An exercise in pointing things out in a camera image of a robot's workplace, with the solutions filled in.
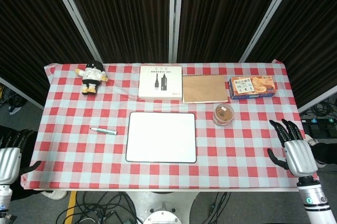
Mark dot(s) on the green capped marker pen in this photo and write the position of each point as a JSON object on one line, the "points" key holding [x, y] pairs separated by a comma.
{"points": [[104, 131]]}

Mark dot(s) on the clear plastic snack jar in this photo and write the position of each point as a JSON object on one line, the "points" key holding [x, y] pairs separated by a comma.
{"points": [[223, 114]]}

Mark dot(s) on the white shoe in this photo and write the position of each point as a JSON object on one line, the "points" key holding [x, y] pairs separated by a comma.
{"points": [[55, 195]]}

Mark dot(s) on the grey aluminium partition post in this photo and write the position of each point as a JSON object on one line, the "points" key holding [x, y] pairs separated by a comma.
{"points": [[76, 18], [268, 15], [176, 15]]}

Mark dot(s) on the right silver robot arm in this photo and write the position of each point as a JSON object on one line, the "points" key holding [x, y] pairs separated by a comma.
{"points": [[316, 200]]}

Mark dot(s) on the brown spiral notebook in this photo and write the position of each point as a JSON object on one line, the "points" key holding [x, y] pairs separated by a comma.
{"points": [[204, 89]]}

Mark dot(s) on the grey aluminium partition rail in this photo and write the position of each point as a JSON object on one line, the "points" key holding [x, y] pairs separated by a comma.
{"points": [[21, 92], [318, 102]]}

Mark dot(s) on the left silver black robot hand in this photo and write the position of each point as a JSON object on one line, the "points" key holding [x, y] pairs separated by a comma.
{"points": [[10, 162]]}

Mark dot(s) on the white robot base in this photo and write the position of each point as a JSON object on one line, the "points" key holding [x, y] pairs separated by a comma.
{"points": [[162, 208]]}

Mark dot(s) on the blue orange cookie box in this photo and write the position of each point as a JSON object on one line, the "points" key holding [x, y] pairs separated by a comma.
{"points": [[252, 87]]}

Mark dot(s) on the white drawing board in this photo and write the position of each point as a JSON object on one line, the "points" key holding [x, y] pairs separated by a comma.
{"points": [[161, 137]]}

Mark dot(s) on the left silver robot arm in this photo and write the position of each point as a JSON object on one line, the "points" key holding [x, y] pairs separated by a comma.
{"points": [[4, 200]]}

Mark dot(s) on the red white checked tablecloth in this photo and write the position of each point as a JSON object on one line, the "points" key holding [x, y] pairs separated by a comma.
{"points": [[79, 150]]}

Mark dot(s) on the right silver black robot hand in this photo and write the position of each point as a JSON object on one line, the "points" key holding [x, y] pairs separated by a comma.
{"points": [[301, 156]]}

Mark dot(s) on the black white plush doll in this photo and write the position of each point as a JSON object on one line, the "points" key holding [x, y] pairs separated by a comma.
{"points": [[91, 76]]}

